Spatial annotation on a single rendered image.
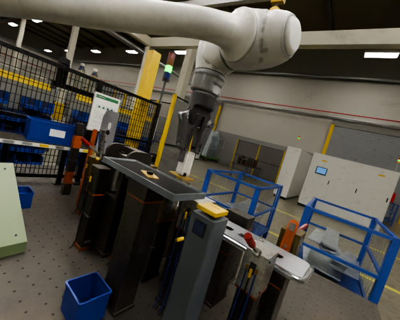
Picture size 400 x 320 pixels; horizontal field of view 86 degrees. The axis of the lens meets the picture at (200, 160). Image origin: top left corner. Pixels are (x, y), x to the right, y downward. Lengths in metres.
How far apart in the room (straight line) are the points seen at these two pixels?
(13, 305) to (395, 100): 15.65
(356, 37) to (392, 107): 11.42
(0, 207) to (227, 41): 1.02
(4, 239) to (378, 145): 14.78
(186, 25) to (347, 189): 8.40
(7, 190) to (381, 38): 4.35
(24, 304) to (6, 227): 0.33
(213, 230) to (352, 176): 8.24
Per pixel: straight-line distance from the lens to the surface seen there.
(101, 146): 1.38
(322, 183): 8.67
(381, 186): 8.75
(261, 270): 0.67
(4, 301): 0.95
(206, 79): 0.61
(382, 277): 2.75
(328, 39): 4.35
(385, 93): 15.71
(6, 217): 1.15
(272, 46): 0.49
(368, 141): 14.86
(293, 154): 8.78
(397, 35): 4.30
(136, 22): 0.48
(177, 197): 0.55
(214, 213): 0.52
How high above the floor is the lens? 1.31
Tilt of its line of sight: 5 degrees down
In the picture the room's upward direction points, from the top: 16 degrees clockwise
